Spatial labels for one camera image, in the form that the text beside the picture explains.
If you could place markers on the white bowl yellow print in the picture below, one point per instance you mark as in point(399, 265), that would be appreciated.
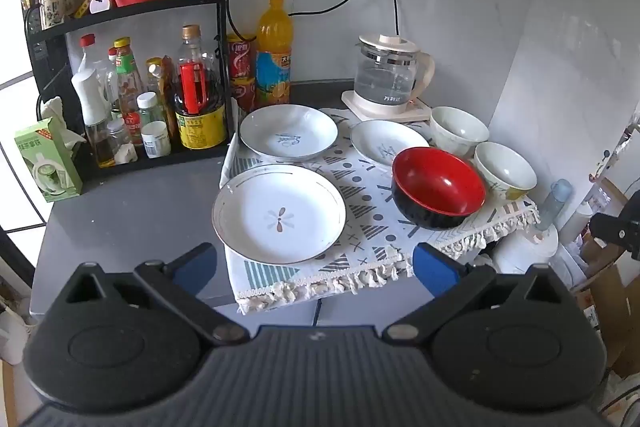
point(505, 169)

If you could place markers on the small white-capped jar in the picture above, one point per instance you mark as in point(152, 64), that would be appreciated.
point(147, 107)

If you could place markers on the clear bottle red cap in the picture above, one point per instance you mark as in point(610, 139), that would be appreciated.
point(89, 54)

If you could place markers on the labelled storage jar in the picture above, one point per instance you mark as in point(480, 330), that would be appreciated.
point(56, 4)

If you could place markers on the green tissue box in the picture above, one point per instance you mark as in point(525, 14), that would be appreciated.
point(47, 167)

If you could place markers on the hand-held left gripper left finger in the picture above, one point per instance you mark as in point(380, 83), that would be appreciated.
point(197, 263)

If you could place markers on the red drink can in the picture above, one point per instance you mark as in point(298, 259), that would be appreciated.
point(244, 93)
point(241, 57)

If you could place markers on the white plate gold rim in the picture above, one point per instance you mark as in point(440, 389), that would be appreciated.
point(277, 217)

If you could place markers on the white-top oil dispenser bottle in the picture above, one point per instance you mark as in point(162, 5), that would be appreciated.
point(92, 107)

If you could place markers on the black storage rack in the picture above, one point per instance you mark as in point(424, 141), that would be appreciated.
point(220, 22)

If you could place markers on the cream kettle base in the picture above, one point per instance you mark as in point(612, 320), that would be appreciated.
point(360, 104)

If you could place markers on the plain white bowl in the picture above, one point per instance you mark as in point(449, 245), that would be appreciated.
point(457, 127)

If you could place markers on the sauce bottle yellow cap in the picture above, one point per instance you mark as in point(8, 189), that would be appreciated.
point(127, 82)

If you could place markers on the orange juice bottle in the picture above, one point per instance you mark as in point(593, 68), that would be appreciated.
point(273, 57)

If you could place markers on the white plate blue script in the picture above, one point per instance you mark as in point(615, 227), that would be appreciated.
point(287, 132)

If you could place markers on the small glass jar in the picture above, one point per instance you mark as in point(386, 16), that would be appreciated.
point(120, 142)

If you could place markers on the patterned fringed table cloth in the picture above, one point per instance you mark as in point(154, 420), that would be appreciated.
point(367, 227)

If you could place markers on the small white jar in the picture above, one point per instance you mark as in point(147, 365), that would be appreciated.
point(155, 139)

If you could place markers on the cardboard box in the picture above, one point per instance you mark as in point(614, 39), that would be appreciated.
point(612, 307)

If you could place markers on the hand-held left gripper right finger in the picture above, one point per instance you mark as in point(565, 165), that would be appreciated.
point(433, 270)

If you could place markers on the glass electric kettle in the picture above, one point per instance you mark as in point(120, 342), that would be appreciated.
point(387, 67)

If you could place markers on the white round container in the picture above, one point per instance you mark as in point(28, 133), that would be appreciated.
point(525, 249)

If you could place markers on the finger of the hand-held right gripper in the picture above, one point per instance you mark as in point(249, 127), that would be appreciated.
point(612, 229)

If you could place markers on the blue-capped spray bottle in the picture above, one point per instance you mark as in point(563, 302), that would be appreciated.
point(556, 202)

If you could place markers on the red and black bowl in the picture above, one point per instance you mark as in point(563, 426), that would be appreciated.
point(437, 184)

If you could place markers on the small white plate crossed print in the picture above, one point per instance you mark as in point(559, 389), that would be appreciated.
point(387, 147)

